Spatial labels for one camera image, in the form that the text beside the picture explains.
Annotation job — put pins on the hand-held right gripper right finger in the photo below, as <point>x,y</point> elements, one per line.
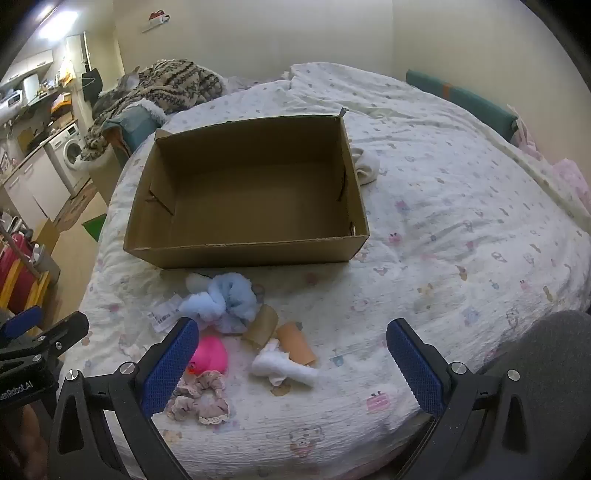
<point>415,364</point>

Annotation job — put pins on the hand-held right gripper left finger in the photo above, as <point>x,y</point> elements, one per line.
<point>168,364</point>

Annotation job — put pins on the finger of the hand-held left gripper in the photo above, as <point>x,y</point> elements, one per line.
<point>23,321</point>
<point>64,332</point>

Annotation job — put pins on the pink rubber toy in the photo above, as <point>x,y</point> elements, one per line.
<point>210,353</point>

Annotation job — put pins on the floral lace scrunchie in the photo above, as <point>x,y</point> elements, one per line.
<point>203,392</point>

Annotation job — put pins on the light blue plush toy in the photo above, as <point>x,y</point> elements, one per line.
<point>207,304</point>

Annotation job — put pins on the grey-blue tulle scrunchie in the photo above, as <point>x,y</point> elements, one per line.
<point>242,302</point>

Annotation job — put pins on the brown sock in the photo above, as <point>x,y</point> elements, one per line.
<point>263,323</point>

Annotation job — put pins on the white plush toy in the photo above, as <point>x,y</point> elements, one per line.
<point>277,364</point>

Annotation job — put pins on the orange sock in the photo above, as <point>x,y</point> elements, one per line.
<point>295,341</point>

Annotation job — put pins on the brown cardboard box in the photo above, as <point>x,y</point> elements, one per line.
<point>254,198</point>

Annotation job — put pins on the red and yellow cart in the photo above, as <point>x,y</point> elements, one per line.
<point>14,272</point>

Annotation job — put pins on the white paper label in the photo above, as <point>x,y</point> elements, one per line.
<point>164,314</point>

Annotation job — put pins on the green floor mat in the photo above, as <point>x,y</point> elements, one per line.
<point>94,227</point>

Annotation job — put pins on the white kitchen cabinet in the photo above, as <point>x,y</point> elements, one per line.
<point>37,184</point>

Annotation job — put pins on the white printed bed quilt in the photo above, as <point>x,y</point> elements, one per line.
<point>461,230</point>

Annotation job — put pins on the white washing machine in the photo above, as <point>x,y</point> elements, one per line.
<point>69,152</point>

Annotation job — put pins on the white rolled socks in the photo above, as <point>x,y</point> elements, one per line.
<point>367,166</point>

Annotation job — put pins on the white countertop appliance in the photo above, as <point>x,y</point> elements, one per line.
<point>11,101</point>

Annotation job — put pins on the pink cloth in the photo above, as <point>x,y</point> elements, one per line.
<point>570,177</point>

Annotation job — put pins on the black hanging bag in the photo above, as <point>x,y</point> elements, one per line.
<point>92,81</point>

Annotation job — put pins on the patterned knit blanket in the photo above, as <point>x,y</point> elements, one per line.
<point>171,85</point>

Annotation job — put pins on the teal headboard cushion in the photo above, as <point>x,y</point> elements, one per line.
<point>461,99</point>

